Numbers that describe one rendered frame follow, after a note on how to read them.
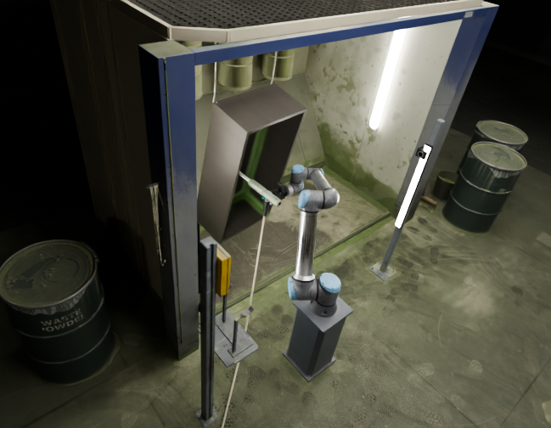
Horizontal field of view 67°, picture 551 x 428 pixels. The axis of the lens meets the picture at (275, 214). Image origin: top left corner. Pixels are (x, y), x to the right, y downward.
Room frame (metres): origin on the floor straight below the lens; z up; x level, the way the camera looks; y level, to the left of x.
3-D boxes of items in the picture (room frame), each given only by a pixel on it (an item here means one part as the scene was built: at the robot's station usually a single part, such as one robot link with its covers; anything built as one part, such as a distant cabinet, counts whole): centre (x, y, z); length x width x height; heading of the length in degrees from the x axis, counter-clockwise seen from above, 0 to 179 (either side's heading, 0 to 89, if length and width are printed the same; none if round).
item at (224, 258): (1.38, 0.23, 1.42); 0.12 x 0.06 x 0.26; 45
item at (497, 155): (4.02, -2.25, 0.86); 0.54 x 0.54 x 0.01
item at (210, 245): (1.34, 0.28, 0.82); 0.06 x 0.06 x 1.64; 45
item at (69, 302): (1.68, 1.34, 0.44); 0.59 x 0.58 x 0.89; 116
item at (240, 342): (1.46, 0.16, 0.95); 0.26 x 0.15 x 0.32; 45
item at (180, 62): (1.84, 0.57, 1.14); 0.18 x 0.18 x 2.29; 45
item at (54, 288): (1.68, 1.35, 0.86); 0.54 x 0.54 x 0.01
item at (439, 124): (2.97, -1.13, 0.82); 0.05 x 0.05 x 1.64; 45
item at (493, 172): (4.02, -2.25, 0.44); 0.59 x 0.58 x 0.89; 150
